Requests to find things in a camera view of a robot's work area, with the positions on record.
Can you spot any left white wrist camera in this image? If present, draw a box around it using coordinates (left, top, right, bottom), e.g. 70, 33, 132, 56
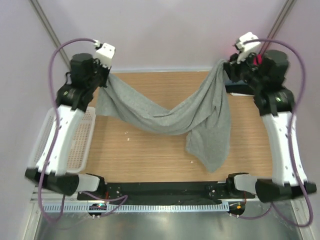
93, 40, 116, 70

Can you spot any folded pink t shirt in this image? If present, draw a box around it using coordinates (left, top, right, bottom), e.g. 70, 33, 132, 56
253, 54, 262, 66

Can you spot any white plastic basket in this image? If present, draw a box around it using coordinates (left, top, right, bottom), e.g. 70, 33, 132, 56
28, 106, 96, 174

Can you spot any aluminium rail frame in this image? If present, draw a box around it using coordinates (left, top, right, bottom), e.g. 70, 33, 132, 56
291, 199, 314, 240

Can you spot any slotted cable duct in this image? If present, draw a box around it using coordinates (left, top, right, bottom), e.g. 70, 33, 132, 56
42, 202, 230, 214

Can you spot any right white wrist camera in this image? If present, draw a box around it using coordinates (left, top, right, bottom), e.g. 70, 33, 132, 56
234, 32, 261, 64

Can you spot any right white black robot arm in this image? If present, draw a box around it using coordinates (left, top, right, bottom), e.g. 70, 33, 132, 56
223, 50, 317, 203

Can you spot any right aluminium corner post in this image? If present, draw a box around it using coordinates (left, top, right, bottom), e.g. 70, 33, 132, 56
267, 0, 297, 40

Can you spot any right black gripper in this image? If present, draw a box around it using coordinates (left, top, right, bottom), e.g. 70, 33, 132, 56
221, 49, 265, 89

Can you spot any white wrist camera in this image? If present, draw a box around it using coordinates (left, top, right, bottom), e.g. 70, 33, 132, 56
93, 40, 116, 70
234, 32, 261, 64

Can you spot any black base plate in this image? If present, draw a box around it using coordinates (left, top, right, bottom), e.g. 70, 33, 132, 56
91, 181, 255, 206

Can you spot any left aluminium corner post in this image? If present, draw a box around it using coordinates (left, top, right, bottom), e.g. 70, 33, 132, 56
29, 0, 71, 68

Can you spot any folded black t shirt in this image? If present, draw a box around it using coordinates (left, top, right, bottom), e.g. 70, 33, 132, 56
225, 85, 254, 96

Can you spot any grey t shirt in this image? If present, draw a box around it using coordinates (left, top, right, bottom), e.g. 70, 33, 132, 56
95, 59, 231, 173

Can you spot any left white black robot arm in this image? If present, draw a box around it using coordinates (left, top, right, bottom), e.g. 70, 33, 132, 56
25, 52, 112, 200

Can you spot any folded white t shirt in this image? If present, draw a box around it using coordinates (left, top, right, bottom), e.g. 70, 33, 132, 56
229, 92, 253, 97

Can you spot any aluminium corner post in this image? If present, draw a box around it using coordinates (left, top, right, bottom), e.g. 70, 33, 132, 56
29, 0, 71, 68
267, 0, 297, 40

